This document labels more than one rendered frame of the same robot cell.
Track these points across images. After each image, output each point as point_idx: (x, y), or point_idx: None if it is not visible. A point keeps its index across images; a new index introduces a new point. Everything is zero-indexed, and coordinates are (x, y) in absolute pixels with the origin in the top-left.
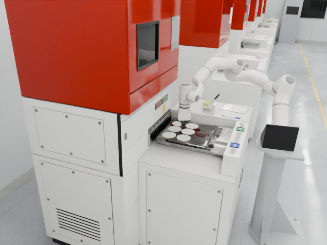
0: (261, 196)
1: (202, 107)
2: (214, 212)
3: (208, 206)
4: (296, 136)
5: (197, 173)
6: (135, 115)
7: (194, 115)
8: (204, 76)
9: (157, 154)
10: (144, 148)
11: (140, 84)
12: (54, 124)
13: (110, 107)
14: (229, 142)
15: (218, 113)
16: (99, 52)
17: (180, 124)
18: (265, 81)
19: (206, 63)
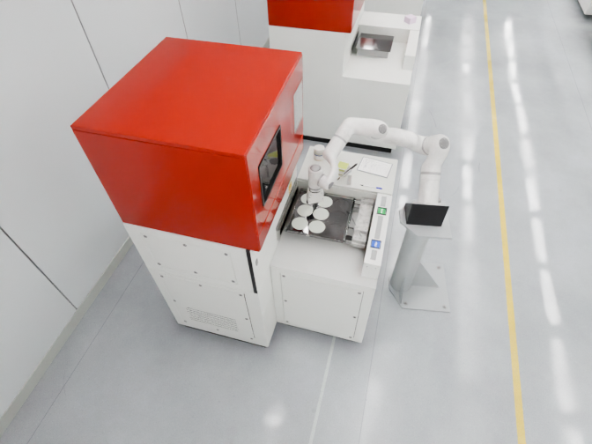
0: (403, 262)
1: None
2: (354, 307)
3: (348, 302)
4: (445, 213)
5: (336, 278)
6: None
7: None
8: (337, 151)
9: (289, 251)
10: (274, 247)
11: (267, 213)
12: (171, 249)
13: (237, 244)
14: (369, 239)
15: (356, 181)
16: (218, 200)
17: None
18: (413, 144)
19: (339, 130)
